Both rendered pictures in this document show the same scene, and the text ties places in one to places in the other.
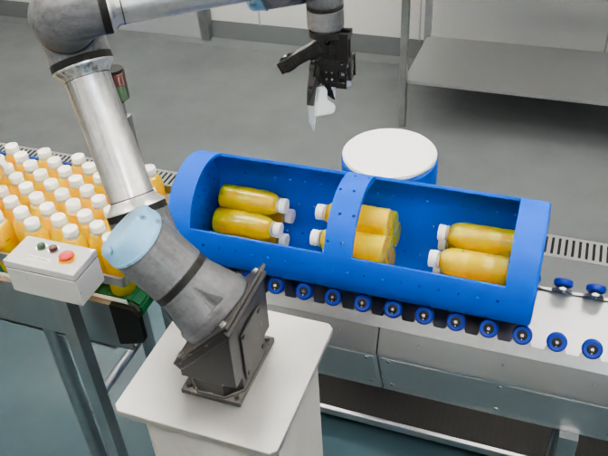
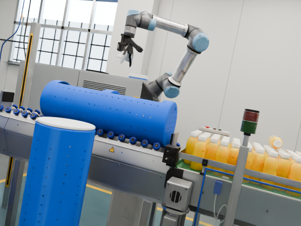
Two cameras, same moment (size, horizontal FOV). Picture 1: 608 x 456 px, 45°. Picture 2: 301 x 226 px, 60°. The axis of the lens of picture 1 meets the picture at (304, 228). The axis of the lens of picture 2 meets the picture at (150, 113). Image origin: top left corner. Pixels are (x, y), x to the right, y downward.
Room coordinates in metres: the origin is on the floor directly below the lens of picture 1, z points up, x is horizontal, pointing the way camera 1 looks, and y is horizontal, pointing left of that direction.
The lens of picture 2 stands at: (3.14, 0.04, 1.22)
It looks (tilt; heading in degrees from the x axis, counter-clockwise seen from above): 3 degrees down; 176
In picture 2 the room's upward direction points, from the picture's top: 11 degrees clockwise
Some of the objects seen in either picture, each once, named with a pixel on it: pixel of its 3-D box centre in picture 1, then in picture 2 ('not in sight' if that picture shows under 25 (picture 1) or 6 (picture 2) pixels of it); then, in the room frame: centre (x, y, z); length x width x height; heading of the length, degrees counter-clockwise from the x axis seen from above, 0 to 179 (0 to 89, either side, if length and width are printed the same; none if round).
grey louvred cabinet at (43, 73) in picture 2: not in sight; (81, 120); (-0.78, -0.69, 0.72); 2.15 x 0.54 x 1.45; 68
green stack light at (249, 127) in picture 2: (118, 90); (248, 127); (2.06, 0.54, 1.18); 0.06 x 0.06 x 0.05
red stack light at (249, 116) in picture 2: (114, 77); (251, 116); (2.06, 0.54, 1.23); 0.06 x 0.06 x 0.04
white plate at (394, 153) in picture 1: (389, 153); (66, 123); (1.84, -0.27, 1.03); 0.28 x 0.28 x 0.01
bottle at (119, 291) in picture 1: (118, 265); not in sight; (1.47, 0.49, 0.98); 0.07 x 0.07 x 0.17
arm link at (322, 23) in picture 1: (326, 17); (129, 31); (1.43, -0.07, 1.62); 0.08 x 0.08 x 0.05
